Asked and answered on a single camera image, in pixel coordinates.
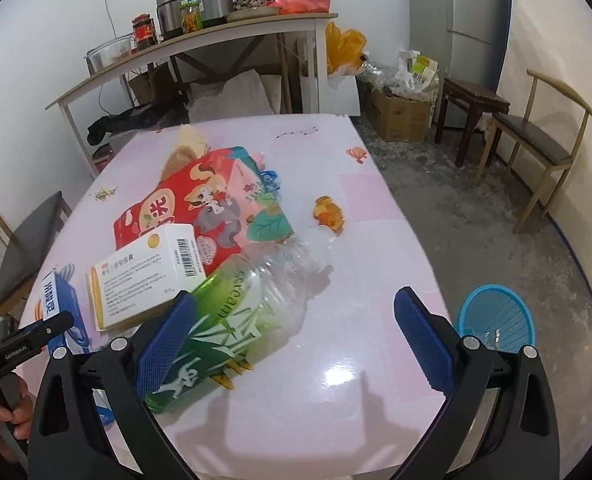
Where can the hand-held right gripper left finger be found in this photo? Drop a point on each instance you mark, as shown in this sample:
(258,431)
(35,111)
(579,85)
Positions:
(168,345)

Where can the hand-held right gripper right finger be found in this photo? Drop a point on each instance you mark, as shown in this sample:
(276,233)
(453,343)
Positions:
(423,345)

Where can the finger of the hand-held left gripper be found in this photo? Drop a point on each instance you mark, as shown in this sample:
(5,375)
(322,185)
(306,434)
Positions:
(45,329)

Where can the clear plastic bottle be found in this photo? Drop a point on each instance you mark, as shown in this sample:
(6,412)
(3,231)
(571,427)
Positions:
(296,275)
(220,330)

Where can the blue plastic basket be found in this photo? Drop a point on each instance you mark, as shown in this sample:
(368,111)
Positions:
(496,310)

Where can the red printed pack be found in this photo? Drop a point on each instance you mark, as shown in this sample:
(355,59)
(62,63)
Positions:
(175,200)

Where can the blue plastic packet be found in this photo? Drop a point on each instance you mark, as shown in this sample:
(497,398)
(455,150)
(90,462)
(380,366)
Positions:
(271,181)

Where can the tan paper tissue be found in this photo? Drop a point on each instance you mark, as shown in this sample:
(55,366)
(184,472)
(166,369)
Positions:
(185,150)

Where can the person's left hand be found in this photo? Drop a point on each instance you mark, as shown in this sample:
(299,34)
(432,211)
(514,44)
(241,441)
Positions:
(23,410)

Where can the blue and white box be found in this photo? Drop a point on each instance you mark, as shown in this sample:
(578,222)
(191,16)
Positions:
(63,300)

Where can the white medicine box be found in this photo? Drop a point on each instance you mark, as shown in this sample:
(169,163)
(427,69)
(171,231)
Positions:
(140,280)

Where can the dark seat chair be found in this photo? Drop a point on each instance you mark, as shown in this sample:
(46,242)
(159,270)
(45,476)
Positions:
(25,245)

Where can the red box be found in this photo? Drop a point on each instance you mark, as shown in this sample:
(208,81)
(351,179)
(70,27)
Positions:
(101,155)

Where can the pink printed tablecloth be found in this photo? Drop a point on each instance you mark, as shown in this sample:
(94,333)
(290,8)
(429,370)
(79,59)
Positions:
(326,160)

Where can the large cardboard box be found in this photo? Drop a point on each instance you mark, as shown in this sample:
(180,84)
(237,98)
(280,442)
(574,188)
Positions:
(401,120)

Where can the black cloth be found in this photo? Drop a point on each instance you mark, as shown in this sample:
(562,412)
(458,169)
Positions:
(135,117)

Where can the dark wooden stool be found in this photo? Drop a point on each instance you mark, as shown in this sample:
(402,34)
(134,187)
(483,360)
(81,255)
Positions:
(476,95)

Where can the small cardboard box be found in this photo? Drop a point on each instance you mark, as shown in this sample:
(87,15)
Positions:
(148,87)

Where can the white sack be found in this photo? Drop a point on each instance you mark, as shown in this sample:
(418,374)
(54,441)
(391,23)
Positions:
(235,95)

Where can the clear plastic bags pile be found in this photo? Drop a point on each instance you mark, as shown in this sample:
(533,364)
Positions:
(391,77)

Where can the green and white bag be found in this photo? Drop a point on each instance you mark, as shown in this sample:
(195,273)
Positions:
(423,72)

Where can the clear plastic container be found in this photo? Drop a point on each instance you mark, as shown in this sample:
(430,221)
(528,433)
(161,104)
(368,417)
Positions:
(108,55)

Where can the white side table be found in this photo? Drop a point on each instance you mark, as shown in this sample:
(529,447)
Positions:
(200,37)

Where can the red chili sauce jar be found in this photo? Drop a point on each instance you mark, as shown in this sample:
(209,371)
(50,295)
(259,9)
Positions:
(143,35)

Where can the orange plastic bag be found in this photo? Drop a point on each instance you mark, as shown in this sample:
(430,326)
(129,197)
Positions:
(343,45)

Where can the green-lid pickle jar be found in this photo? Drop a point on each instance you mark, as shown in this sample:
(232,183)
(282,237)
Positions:
(190,19)

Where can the grey refrigerator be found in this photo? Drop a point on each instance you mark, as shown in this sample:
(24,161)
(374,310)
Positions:
(476,10)

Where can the shallow plate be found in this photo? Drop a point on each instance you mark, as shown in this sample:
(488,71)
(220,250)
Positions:
(253,14)

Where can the wooden frame chair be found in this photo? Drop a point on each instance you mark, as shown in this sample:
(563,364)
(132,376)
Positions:
(531,135)

